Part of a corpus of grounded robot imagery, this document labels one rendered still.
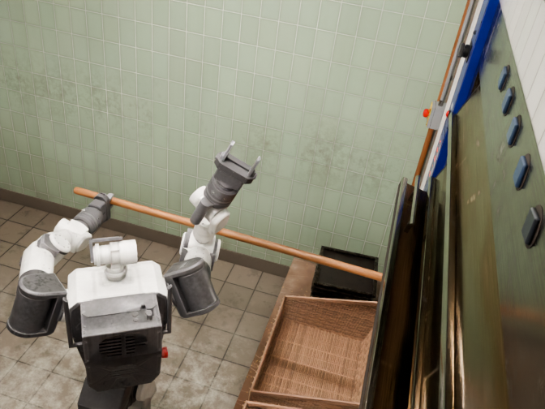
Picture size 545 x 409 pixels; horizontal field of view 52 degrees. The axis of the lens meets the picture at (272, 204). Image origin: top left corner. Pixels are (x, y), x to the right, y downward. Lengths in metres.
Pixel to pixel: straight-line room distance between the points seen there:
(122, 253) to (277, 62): 1.77
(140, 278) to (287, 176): 1.85
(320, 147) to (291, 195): 0.38
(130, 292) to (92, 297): 0.10
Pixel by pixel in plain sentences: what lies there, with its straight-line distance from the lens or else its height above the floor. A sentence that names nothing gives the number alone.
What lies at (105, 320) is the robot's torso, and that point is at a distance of 1.53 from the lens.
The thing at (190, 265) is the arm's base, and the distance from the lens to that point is 1.63.
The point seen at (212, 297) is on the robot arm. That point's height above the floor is 1.33.
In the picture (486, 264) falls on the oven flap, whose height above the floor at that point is 1.82.
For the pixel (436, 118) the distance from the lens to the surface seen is 2.67.
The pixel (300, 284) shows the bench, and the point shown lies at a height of 0.58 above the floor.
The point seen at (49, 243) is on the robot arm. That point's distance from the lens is 1.84.
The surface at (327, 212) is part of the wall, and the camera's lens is 3.40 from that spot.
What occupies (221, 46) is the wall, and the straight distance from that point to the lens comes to 3.14.
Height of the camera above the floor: 2.49
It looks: 34 degrees down
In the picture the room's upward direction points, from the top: 8 degrees clockwise
